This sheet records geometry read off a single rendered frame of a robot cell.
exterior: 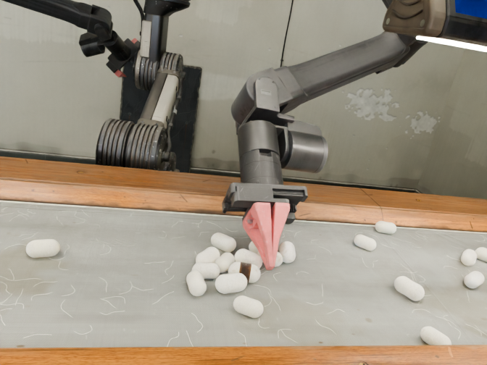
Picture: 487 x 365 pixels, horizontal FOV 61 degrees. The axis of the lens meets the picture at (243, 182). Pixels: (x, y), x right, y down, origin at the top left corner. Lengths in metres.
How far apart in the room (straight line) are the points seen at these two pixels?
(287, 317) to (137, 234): 0.23
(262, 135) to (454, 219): 0.43
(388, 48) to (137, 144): 0.51
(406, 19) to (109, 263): 0.40
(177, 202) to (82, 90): 1.99
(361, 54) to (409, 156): 2.36
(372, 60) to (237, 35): 1.81
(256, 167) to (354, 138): 2.35
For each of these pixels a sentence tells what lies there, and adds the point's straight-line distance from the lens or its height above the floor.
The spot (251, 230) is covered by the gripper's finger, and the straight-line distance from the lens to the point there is 0.54.
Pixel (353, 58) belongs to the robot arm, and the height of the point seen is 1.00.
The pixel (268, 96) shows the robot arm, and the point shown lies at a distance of 0.59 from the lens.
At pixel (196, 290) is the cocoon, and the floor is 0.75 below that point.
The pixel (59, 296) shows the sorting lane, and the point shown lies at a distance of 0.47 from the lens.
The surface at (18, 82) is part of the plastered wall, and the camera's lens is 2.67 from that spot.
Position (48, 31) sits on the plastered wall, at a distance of 2.59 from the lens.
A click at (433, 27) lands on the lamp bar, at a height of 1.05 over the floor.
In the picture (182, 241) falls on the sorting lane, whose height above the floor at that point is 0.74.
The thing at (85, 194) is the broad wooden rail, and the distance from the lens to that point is 0.65.
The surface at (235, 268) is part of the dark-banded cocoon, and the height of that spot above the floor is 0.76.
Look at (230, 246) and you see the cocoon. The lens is 0.55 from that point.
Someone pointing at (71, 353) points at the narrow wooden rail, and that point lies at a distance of 0.37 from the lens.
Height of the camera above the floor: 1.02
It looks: 21 degrees down
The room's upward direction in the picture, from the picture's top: 10 degrees clockwise
